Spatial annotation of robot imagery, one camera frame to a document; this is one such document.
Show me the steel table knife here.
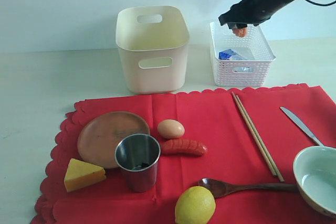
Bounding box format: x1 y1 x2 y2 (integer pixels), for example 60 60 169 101
280 106 324 146

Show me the fried chicken nugget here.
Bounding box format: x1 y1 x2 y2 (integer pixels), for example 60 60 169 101
232 27 248 38

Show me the blue white milk carton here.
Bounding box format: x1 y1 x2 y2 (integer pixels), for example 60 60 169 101
218 49 254 73

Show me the cream plastic storage bin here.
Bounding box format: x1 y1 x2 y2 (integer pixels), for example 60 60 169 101
115 6 190 94

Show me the yellow lemon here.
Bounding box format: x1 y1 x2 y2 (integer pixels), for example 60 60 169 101
174 186 216 223

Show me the red scalloped cloth mat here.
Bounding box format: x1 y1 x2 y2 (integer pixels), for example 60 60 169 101
33 84 335 223

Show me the white perforated plastic basket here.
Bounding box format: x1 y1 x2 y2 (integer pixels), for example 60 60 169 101
209 22 276 87

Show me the pale green ceramic bowl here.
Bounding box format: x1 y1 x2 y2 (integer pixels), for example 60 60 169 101
292 146 335 219

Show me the brown egg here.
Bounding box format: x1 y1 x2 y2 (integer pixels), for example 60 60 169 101
157 119 185 139

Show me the brown wooden plate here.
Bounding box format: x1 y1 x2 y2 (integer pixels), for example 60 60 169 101
77 111 150 169

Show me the dark wooden spoon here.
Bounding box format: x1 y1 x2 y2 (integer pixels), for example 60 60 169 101
198 178 299 198

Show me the red sausage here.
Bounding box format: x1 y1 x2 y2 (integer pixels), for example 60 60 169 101
161 139 207 156

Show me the stainless steel cup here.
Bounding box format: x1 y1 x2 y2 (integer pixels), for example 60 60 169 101
114 133 161 193

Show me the yellow cheese wedge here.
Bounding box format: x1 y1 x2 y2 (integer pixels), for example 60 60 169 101
64 158 107 192

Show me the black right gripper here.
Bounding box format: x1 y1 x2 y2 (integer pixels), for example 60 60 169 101
218 0 295 30

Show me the wooden chopstick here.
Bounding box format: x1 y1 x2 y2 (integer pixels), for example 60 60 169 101
237 95 285 183
231 92 277 177

